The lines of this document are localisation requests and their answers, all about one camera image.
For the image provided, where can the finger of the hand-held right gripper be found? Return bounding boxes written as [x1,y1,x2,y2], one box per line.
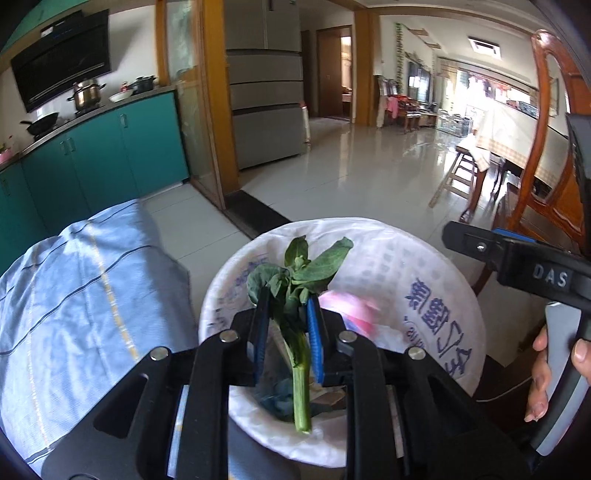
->
[442,220,509,274]
[490,227,539,245]

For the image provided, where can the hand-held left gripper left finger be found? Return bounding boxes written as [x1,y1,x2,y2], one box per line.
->
[44,287,273,480]

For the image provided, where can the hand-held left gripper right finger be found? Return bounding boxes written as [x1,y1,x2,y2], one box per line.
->
[305,295,532,480]

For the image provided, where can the green vegetable stalk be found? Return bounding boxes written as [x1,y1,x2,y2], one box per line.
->
[247,235,355,435]

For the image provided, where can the white bag-lined bin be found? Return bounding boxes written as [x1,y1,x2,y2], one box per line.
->
[198,217,488,467]

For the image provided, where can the person's right hand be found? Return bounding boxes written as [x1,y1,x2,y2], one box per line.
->
[524,325,591,423]

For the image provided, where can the light wooden stool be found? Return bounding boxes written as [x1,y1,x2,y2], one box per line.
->
[428,150,481,208]

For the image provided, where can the dining table with cloth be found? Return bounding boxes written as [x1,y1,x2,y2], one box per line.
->
[455,99,571,222]

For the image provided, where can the brown wooden chair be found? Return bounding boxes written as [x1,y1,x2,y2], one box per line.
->
[459,30,591,296]

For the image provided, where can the white playpen fence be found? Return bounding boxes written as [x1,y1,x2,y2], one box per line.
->
[436,111,474,137]

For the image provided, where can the red wooden armchair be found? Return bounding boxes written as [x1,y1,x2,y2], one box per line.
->
[390,95,437,134]

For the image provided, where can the ceiling air vent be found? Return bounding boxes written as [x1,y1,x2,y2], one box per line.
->
[468,37,503,58]

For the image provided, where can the blue checked tablecloth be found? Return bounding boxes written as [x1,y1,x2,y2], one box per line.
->
[0,199,204,476]

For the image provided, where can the green artificial vine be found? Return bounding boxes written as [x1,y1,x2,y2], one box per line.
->
[394,22,407,93]

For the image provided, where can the wood-framed glass door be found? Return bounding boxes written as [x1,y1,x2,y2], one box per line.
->
[154,0,241,210]

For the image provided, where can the teal base cabinets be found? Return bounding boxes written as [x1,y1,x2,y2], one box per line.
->
[0,90,191,268]

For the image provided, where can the grey refrigerator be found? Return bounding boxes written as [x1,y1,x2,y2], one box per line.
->
[223,0,311,171]

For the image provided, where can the black lidded pot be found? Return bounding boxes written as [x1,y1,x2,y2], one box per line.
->
[128,76,158,96]

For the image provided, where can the black gas stove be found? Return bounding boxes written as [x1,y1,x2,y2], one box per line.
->
[28,104,109,139]

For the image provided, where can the steel stock pot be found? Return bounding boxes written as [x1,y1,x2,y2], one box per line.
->
[67,78,107,112]

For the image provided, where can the black wok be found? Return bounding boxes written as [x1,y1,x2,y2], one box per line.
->
[19,112,61,136]

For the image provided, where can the black range hood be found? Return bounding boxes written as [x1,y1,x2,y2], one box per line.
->
[10,9,112,114]

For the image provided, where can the teal wall cabinets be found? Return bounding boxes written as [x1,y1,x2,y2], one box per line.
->
[0,0,93,56]

